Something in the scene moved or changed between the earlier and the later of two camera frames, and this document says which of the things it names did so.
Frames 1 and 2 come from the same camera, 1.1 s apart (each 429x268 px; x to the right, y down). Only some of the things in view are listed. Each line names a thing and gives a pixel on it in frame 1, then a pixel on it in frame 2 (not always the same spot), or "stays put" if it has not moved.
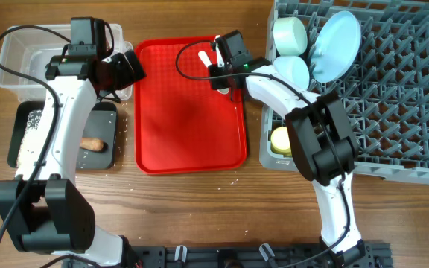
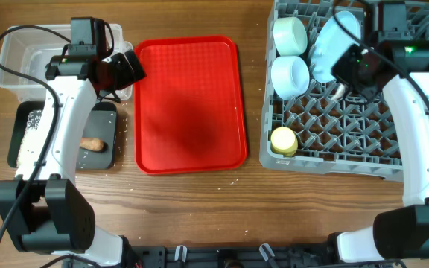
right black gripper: (216, 85) -> (363, 89)
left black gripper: (126, 77) stays put
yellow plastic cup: (280, 141) stays put
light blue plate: (336, 48) stays put
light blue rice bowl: (295, 69) stays put
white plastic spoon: (207, 62) -> (339, 92)
